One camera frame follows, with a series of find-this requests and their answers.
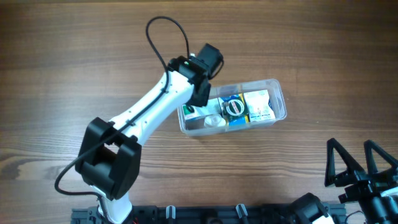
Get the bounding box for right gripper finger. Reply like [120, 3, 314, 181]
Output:
[363, 139, 398, 181]
[324, 138, 366, 188]

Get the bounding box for white green medicine box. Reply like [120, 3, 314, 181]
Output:
[182, 98, 221, 121]

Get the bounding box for green Zam-Buk box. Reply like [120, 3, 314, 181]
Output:
[221, 96, 249, 123]

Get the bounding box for small white bottle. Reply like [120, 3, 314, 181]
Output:
[204, 114, 226, 128]

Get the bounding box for blue VapoDrops box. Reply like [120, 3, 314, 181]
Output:
[217, 93, 250, 128]

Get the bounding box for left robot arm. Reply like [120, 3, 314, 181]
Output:
[75, 44, 223, 223]

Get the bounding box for clear plastic container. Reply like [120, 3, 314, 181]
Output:
[178, 79, 287, 136]

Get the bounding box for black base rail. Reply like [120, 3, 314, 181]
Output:
[70, 202, 346, 224]

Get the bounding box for left black cable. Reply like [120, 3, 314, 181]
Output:
[54, 16, 191, 224]

